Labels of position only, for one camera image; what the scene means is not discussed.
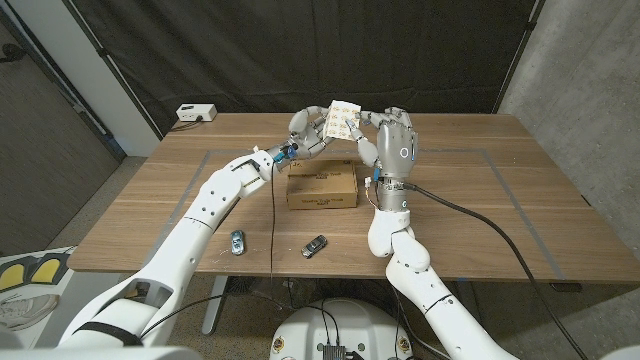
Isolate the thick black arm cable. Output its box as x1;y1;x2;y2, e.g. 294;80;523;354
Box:
402;181;592;360

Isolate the white table leg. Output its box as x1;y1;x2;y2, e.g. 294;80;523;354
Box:
200;275;229;337

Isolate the black door handle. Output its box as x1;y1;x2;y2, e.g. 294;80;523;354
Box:
0;43;27;65

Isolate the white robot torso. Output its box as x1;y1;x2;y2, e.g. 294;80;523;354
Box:
269;298;415;360

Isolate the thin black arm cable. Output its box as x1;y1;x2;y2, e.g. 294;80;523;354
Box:
139;160;286;341

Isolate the white postage stamp sheet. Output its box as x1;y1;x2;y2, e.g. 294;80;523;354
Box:
322;99;363;142

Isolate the black power strip cable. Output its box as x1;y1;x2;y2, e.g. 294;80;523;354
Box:
169;116;205;133

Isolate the grey tape outline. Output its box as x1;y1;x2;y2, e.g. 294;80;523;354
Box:
140;147;567;282

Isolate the blue toy car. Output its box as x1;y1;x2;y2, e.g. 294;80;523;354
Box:
230;229;247;257

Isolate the white power strip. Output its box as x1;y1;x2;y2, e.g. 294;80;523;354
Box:
175;103;219;123

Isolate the black backdrop stand pole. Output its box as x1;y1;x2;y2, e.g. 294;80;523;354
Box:
491;0;547;115
63;0;165;142

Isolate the black backdrop curtain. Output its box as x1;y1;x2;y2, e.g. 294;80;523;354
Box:
64;0;545;137

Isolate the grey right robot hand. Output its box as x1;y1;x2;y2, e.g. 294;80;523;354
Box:
347;106;420;181

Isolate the grey sneaker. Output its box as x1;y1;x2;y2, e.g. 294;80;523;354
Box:
0;293;62;333

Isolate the dark grey toy car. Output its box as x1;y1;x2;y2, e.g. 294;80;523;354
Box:
301;234;329;260

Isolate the brown cardboard box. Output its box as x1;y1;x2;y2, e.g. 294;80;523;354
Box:
286;158;360;212

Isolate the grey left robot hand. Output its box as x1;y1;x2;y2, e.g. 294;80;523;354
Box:
269;104;337;163

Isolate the mat with yellow shapes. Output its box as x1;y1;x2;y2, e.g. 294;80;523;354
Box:
0;245;77;351

